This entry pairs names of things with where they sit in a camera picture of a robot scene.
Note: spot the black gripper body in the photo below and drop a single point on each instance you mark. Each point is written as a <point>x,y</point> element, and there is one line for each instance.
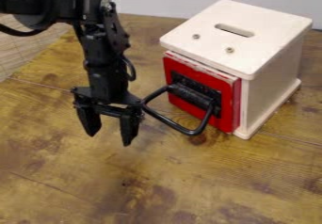
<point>107,91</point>

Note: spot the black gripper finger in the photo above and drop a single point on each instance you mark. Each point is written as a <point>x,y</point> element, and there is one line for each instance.
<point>88,117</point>
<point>129,125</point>

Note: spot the black metal drawer handle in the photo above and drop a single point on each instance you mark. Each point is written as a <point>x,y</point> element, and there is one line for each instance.
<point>194,97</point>

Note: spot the red drawer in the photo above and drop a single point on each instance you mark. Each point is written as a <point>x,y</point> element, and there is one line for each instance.
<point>219,80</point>

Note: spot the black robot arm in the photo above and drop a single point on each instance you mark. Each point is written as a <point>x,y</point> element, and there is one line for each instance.
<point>103,41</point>

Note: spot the white wooden drawer box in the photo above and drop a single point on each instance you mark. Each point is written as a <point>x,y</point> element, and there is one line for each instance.
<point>253,43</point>

